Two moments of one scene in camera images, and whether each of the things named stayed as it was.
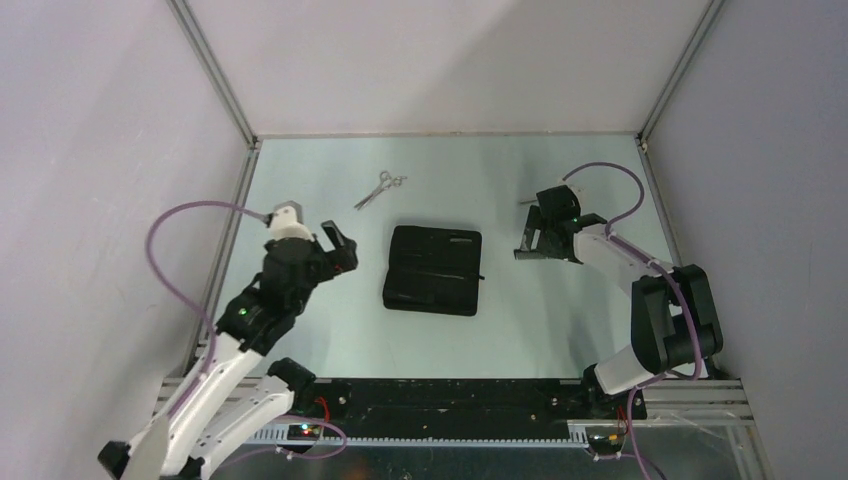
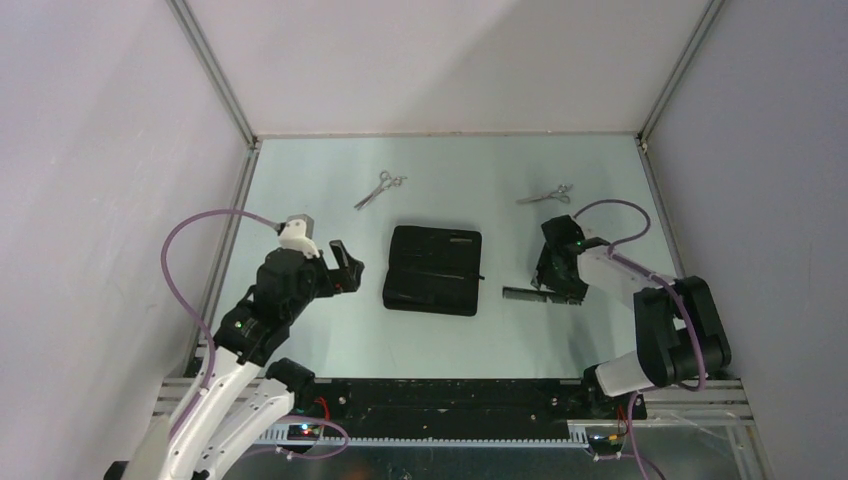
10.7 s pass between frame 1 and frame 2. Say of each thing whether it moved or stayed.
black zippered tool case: stayed
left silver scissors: stayed
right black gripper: moved
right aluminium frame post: stayed
